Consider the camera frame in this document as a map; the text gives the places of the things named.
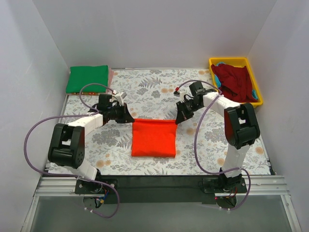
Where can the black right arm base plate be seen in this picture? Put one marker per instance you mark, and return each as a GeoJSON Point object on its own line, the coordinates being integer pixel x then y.
{"type": "Point", "coordinates": [214, 184]}

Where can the yellow plastic bin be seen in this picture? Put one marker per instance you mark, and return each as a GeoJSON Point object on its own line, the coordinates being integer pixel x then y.
{"type": "Point", "coordinates": [234, 77]}

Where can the folded green t shirt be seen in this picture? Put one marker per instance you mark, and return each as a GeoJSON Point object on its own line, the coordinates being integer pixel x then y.
{"type": "Point", "coordinates": [84, 75]}

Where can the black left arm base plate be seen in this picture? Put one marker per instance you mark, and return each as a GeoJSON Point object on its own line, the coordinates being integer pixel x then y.
{"type": "Point", "coordinates": [108, 186]}

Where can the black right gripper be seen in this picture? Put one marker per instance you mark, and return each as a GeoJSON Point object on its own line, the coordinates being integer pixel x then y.
{"type": "Point", "coordinates": [185, 111]}

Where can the folded pink t shirt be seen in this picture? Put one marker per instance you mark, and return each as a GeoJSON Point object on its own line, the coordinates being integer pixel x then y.
{"type": "Point", "coordinates": [97, 89]}

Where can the aluminium frame rail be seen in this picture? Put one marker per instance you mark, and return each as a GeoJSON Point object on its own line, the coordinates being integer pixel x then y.
{"type": "Point", "coordinates": [161, 204]}

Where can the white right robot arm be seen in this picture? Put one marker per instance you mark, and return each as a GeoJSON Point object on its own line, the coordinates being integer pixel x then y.
{"type": "Point", "coordinates": [241, 131]}

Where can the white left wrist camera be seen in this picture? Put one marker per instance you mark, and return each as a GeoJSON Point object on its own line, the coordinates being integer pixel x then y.
{"type": "Point", "coordinates": [119, 96]}

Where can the orange t shirt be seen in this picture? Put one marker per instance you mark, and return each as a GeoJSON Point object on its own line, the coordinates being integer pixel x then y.
{"type": "Point", "coordinates": [154, 138]}

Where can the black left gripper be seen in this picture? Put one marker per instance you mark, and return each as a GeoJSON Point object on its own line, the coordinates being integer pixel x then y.
{"type": "Point", "coordinates": [123, 113]}

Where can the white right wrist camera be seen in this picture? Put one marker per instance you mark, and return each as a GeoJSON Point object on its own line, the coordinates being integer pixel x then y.
{"type": "Point", "coordinates": [179, 93]}

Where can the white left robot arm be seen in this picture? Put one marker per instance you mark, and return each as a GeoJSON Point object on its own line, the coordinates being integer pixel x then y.
{"type": "Point", "coordinates": [67, 146]}

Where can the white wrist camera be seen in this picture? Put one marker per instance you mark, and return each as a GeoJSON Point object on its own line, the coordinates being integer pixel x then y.
{"type": "Point", "coordinates": [179, 93]}
{"type": "Point", "coordinates": [119, 96]}

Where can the dark red t shirt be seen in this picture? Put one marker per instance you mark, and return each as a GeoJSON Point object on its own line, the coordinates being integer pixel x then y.
{"type": "Point", "coordinates": [235, 83]}

